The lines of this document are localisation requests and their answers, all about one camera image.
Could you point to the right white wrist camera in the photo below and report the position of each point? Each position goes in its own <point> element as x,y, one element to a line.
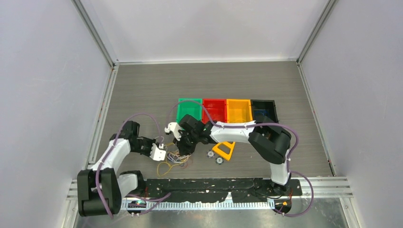
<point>174,129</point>

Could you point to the green plastic bin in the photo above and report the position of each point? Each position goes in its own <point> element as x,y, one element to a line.
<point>190,108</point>

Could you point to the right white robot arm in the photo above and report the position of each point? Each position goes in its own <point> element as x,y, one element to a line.
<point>271,140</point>

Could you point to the black plastic bin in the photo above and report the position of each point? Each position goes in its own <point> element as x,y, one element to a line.
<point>265,108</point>

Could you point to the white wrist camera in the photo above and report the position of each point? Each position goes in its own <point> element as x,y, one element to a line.
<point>158,152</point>
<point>174,129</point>

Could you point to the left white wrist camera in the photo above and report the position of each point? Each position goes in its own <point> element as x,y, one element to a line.
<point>158,152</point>

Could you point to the yellow triangular plastic bracket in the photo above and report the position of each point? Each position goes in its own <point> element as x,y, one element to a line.
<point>224,150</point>

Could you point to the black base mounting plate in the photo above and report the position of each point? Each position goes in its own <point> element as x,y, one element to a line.
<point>211,190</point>

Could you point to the red plastic bin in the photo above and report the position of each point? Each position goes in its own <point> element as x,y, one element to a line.
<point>217,109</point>

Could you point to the slotted aluminium rail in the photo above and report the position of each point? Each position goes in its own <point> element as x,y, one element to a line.
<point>226,205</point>

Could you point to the yellow plastic bin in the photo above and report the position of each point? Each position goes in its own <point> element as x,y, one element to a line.
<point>238,110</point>

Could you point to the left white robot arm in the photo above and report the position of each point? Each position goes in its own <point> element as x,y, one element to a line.
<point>100,188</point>

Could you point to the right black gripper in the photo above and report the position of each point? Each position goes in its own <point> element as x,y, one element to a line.
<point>184,149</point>

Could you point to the poker chip lower left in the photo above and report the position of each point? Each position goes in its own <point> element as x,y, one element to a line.
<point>210,154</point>

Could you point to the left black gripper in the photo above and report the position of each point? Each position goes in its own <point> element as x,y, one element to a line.
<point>150,142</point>

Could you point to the poker chip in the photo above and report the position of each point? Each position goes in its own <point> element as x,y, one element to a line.
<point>210,154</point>
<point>219,160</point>

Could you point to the poker chip bottom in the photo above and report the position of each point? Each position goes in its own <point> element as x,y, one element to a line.
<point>219,160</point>

